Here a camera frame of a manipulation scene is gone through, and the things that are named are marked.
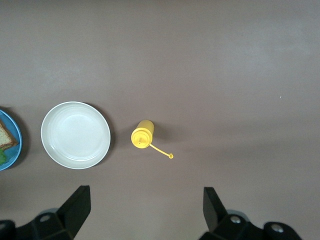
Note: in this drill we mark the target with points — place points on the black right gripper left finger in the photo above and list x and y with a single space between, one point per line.
67 215

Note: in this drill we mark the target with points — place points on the brown bread slice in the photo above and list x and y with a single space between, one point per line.
6 137

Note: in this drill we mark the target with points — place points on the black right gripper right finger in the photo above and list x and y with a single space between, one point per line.
225 220

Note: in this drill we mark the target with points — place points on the beige round plate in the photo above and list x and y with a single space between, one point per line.
75 135

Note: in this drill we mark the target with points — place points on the green lettuce leaf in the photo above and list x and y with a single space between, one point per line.
2 157

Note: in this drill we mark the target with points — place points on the blue round plate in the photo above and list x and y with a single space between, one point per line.
15 155

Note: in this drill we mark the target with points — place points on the yellow mustard squeeze bottle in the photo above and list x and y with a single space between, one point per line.
142 135

